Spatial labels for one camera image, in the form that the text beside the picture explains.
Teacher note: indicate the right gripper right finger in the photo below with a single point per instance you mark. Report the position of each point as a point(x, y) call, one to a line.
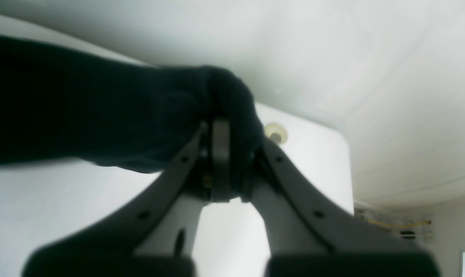
point(311, 236)

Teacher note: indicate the black T-shirt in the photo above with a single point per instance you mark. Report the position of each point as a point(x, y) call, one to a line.
point(60, 103)

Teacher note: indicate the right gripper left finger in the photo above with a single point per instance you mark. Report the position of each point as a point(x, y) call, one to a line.
point(153, 235)

